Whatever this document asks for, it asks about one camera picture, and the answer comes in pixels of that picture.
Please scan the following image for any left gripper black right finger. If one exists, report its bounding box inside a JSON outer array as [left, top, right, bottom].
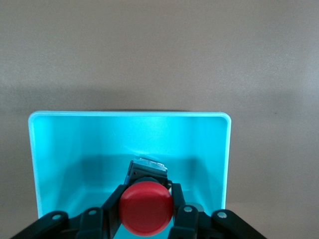
[[168, 183, 268, 239]]

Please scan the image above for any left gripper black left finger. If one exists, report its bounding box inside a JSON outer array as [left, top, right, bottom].
[[9, 183, 128, 239]]

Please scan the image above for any cyan plastic box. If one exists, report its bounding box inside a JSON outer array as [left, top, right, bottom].
[[27, 111, 232, 239]]

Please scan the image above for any red mushroom push button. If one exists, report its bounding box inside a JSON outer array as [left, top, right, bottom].
[[118, 156, 174, 237]]

